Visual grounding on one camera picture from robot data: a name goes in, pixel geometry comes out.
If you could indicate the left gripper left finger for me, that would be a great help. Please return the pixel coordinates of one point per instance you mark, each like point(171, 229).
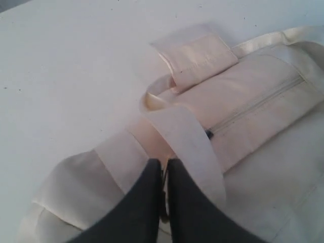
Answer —
point(136, 217)

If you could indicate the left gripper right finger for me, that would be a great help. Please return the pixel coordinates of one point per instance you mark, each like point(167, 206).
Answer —
point(193, 217)

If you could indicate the beige fabric duffel bag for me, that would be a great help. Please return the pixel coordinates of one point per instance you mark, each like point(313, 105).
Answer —
point(246, 122)

